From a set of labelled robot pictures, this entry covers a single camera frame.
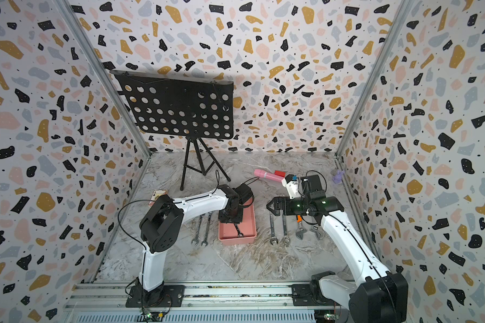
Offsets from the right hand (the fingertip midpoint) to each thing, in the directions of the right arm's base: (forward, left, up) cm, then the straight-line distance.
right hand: (276, 205), depth 78 cm
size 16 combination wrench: (-8, +30, -18) cm, 36 cm away
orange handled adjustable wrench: (-2, -11, -19) cm, 22 cm away
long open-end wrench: (-5, +1, -19) cm, 20 cm away
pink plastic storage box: (-4, +21, -18) cm, 28 cm away
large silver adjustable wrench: (-2, -20, -19) cm, 28 cm away
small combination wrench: (-4, +15, -18) cm, 24 cm away
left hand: (+1, +17, -16) cm, 23 cm away
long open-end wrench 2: (-6, -5, -18) cm, 20 cm away
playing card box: (+14, +59, -15) cm, 62 cm away
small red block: (+30, -4, -16) cm, 35 cm away
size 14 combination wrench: (-8, +34, -17) cm, 39 cm away
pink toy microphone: (+29, +5, -15) cm, 33 cm away
